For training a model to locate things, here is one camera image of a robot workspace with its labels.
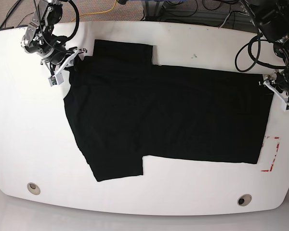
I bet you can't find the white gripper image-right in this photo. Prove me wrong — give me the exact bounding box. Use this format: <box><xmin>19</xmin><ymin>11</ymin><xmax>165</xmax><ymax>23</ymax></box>
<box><xmin>259</xmin><ymin>71</ymin><xmax>289</xmax><ymax>112</ymax></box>

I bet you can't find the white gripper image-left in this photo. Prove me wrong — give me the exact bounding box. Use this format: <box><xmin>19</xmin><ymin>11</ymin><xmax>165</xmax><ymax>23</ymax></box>
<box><xmin>40</xmin><ymin>47</ymin><xmax>87</xmax><ymax>85</ymax></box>

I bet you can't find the black t-shirt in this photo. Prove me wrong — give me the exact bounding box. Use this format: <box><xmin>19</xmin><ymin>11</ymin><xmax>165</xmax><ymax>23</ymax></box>
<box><xmin>64</xmin><ymin>39</ymin><xmax>274</xmax><ymax>181</ymax></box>

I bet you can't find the red tape rectangle marking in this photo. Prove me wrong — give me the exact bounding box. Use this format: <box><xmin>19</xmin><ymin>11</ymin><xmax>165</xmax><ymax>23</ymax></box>
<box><xmin>258</xmin><ymin>136</ymin><xmax>280</xmax><ymax>172</ymax></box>

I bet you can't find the wrist camera board image-left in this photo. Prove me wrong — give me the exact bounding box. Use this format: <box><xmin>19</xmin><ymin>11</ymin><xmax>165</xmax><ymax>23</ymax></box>
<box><xmin>48</xmin><ymin>76</ymin><xmax>57</xmax><ymax>87</ymax></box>

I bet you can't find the yellow cable on floor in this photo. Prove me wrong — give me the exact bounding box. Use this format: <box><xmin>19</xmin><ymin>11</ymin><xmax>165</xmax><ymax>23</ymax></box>
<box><xmin>71</xmin><ymin>0</ymin><xmax>118</xmax><ymax>23</ymax></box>

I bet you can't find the right table cable grommet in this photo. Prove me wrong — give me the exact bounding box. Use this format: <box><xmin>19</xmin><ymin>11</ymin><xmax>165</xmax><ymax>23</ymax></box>
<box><xmin>237</xmin><ymin>194</ymin><xmax>252</xmax><ymax>206</ymax></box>

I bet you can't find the table cable grommet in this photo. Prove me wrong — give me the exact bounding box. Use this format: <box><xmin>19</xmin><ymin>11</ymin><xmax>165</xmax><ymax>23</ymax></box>
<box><xmin>237</xmin><ymin>194</ymin><xmax>252</xmax><ymax>206</ymax></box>
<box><xmin>27</xmin><ymin>183</ymin><xmax>40</xmax><ymax>195</ymax></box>

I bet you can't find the left table cable grommet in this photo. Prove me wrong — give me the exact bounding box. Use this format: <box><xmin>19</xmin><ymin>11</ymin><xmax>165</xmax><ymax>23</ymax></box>
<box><xmin>27</xmin><ymin>183</ymin><xmax>40</xmax><ymax>195</ymax></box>

